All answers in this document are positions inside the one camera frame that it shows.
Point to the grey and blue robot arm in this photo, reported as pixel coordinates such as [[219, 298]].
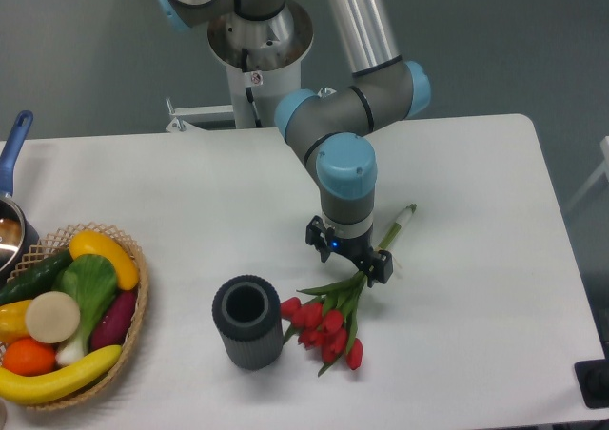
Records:
[[328, 133]]

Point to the black device at right edge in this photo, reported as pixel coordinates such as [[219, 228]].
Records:
[[593, 382]]

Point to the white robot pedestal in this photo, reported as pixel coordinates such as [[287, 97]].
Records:
[[263, 64]]

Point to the beige round disc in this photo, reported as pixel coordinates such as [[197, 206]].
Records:
[[52, 317]]

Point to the yellow banana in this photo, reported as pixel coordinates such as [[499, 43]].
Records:
[[58, 384]]

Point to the blue handled steel pot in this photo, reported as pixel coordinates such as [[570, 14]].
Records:
[[17, 234]]

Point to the white frame at right edge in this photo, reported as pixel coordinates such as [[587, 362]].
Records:
[[594, 184]]

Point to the green cucumber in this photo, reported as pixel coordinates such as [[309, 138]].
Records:
[[35, 280]]

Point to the orange fruit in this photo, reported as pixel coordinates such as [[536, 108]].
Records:
[[29, 357]]

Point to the green bok choy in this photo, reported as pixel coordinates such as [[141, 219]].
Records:
[[92, 282]]

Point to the dark grey ribbed vase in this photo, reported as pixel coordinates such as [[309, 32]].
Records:
[[246, 312]]

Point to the yellow bell pepper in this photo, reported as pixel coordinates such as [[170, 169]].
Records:
[[12, 321]]

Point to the purple sweet potato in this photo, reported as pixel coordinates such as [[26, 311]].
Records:
[[114, 325]]

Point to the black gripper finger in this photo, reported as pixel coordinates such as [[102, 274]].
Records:
[[376, 265], [321, 237]]

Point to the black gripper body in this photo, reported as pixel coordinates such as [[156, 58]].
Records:
[[352, 242]]

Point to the woven wicker basket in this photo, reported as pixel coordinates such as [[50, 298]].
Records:
[[59, 241]]

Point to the red tulip bouquet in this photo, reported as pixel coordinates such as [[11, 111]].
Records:
[[328, 321]]

